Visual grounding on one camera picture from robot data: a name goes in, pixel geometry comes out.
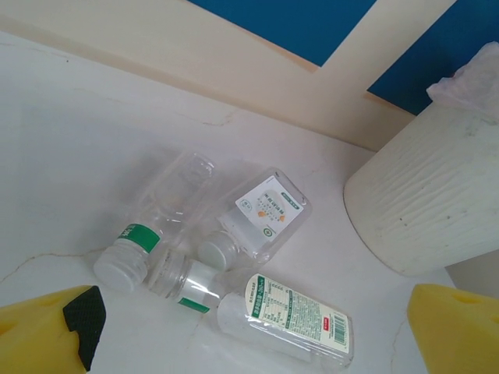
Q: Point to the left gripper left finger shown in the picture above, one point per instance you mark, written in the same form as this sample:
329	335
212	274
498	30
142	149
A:
35	339

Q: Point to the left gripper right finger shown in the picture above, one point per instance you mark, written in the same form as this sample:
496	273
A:
460	339

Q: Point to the clear bottle green neck band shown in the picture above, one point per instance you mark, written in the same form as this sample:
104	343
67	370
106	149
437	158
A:
140	238

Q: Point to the clear bottle green table label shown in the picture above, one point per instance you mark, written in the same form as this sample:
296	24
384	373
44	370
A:
296	311

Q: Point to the clear bottle orange print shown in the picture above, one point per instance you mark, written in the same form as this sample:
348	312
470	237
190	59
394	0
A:
265	210

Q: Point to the white ribbed bin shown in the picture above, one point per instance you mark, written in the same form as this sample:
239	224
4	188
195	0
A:
421	195

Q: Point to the translucent plastic bin liner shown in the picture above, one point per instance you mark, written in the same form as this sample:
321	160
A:
475	78

